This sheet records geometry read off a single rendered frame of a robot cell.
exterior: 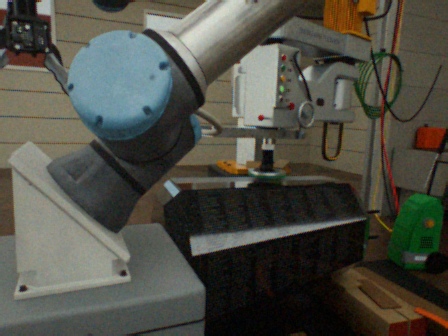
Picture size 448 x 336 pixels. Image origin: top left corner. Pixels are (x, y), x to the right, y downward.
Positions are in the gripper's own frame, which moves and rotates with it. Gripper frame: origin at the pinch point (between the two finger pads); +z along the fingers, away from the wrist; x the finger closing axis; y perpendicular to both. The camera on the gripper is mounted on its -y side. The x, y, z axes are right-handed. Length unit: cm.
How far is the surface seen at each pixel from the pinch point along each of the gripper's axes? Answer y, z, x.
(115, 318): 30.1, 36.0, 5.0
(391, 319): 5, 103, 146
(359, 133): -355, 43, 689
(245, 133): -49, 12, 99
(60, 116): -677, 0, 143
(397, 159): -122, 56, 398
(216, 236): -38, 56, 72
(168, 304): 32.3, 35.6, 13.3
